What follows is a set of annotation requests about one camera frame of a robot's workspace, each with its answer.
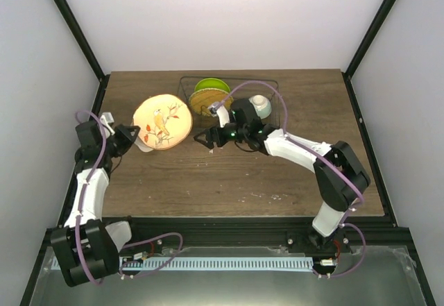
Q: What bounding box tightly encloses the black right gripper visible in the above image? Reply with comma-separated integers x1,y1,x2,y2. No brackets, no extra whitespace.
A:
194,122,248,151

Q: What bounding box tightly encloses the cream brown-rimmed plate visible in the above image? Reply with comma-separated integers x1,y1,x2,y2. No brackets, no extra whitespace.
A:
133,94,193,151

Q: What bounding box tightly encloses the woven bamboo tray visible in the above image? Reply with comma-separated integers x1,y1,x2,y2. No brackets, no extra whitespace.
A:
189,88,228,117

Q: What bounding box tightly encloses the lime green plastic plate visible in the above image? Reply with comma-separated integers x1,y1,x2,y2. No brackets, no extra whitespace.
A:
194,78,230,93

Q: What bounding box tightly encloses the pale celadon ceramic bowl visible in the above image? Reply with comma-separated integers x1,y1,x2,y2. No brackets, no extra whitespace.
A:
249,94,272,119

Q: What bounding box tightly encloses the white bottom plate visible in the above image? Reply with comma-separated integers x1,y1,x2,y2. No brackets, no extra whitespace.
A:
135,126,153,153

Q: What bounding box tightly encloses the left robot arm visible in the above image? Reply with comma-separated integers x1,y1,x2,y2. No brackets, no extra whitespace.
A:
51,119,142,287

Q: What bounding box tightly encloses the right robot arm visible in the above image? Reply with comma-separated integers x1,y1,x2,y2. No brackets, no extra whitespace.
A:
194,99,370,253

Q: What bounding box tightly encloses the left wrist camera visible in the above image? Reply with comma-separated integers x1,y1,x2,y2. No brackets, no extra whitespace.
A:
100,112,115,138

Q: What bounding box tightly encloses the black wire dish rack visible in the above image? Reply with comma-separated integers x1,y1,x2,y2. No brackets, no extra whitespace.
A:
177,75,280,135

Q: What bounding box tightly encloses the black enclosure frame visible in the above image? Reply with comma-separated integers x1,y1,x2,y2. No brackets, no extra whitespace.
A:
19,0,436,306

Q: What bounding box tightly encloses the light blue slotted cable duct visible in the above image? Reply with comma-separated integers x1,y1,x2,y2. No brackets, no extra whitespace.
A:
119,257,314,271

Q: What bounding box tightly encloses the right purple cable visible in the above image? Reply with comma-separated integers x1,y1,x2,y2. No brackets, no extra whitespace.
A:
216,80,367,279

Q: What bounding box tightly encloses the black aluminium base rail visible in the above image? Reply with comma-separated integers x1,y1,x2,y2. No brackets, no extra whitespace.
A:
103,216,413,255

